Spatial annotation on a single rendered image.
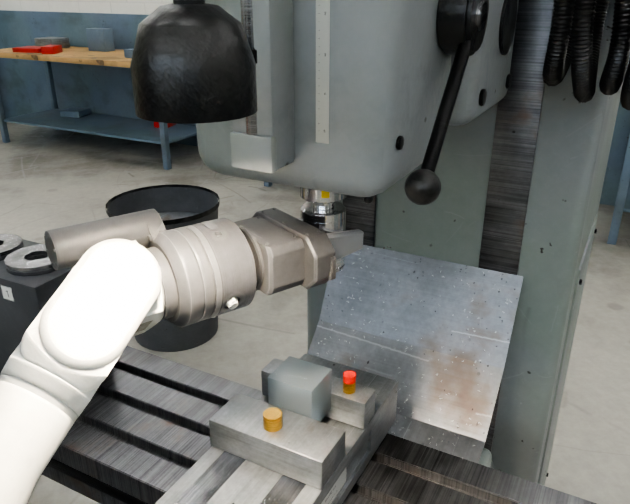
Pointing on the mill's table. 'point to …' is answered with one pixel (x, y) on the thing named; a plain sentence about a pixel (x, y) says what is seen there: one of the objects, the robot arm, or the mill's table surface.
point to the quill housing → (353, 96)
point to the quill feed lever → (474, 23)
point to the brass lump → (272, 419)
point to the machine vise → (359, 444)
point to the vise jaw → (292, 462)
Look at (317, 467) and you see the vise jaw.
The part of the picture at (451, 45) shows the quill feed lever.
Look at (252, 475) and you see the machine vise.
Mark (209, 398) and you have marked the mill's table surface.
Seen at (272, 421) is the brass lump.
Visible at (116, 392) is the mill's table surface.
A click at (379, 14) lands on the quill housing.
